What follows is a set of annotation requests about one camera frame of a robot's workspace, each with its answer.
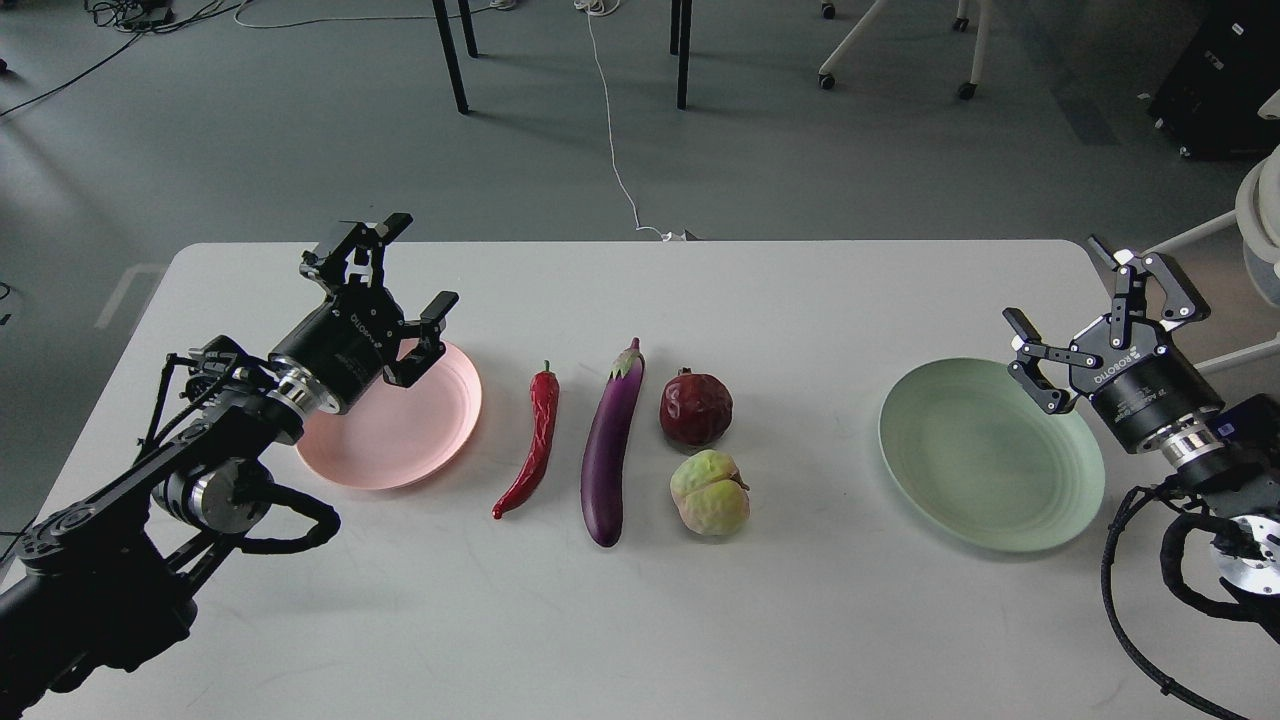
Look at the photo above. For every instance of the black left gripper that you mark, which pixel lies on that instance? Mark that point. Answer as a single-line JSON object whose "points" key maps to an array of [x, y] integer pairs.
{"points": [[360, 334]]}

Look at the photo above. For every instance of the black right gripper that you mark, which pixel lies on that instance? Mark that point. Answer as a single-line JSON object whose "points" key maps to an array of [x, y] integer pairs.
{"points": [[1135, 385]]}

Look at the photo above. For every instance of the purple eggplant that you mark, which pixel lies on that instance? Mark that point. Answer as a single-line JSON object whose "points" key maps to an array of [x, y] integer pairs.
{"points": [[603, 458]]}

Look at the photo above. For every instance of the dark red pomegranate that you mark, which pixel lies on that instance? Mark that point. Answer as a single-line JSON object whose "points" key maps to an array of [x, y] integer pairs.
{"points": [[695, 409]]}

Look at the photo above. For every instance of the yellow green lumpy fruit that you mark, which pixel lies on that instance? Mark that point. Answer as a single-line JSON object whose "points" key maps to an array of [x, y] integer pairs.
{"points": [[709, 494]]}

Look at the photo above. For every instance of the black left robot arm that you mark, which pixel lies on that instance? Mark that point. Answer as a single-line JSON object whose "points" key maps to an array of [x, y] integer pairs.
{"points": [[111, 580]]}

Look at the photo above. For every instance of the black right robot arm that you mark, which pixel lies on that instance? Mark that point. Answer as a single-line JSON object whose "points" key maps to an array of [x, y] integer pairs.
{"points": [[1219, 554]]}

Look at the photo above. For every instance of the pink plate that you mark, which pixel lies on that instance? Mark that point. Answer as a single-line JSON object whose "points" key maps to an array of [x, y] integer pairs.
{"points": [[395, 436]]}

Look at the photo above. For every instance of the red chili pepper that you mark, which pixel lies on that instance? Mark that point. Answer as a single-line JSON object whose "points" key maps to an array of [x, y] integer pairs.
{"points": [[545, 397]]}

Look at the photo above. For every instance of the green plate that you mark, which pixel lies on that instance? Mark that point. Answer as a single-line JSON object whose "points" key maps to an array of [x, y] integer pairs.
{"points": [[979, 460]]}

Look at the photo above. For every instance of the black equipment case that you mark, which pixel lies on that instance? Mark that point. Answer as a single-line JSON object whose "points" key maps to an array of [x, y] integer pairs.
{"points": [[1209, 103]]}

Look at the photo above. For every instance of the black table legs left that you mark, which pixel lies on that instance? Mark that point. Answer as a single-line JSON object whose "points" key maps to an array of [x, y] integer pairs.
{"points": [[450, 51]]}

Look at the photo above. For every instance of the black table legs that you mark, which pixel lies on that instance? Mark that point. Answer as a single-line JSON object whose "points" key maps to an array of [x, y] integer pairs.
{"points": [[450, 51], [680, 20]]}

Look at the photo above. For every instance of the white rolling chair base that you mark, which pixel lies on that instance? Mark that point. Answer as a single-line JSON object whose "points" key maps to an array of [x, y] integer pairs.
{"points": [[964, 13]]}

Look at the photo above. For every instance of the black table legs right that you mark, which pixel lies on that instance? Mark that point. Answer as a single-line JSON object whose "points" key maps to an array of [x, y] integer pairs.
{"points": [[680, 20]]}

